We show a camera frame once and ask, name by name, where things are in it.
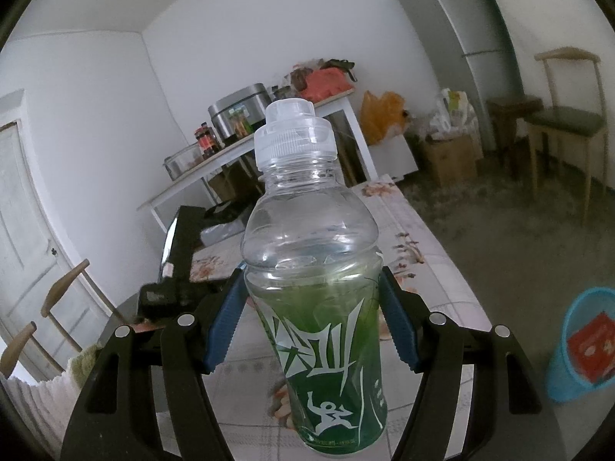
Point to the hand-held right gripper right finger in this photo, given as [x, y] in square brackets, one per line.
[401, 326]

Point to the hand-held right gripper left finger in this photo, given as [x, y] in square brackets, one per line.
[223, 326]

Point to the clear bottle green label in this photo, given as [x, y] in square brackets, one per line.
[317, 297]

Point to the blue trash bin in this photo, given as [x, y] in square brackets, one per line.
[569, 374]

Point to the red packet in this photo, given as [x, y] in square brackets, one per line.
[593, 348]

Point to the glass container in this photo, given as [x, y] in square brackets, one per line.
[182, 162]

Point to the dark red jar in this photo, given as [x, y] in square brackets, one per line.
[207, 141]

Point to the wooden chair green seat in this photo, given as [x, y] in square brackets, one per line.
[17, 345]
[564, 122]
[67, 293]

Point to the white door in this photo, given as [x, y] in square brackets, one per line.
[38, 230]

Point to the silver rice cooker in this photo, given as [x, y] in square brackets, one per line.
[240, 108]

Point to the white box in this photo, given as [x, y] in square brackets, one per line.
[394, 158]

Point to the cardboard box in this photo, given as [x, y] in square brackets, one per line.
[449, 161]

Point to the white ribbed cloth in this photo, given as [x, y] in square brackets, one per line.
[43, 403]

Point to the orange plastic bag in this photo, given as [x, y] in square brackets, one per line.
[382, 117]

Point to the red bag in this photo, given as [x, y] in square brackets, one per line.
[326, 84]

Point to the white plastic bag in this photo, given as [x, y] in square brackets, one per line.
[451, 113]

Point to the dark wooden stool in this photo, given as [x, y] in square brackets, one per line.
[514, 110]

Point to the grey refrigerator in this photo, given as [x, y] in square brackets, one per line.
[461, 24]

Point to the white metal-frame table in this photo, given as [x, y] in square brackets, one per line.
[269, 134]

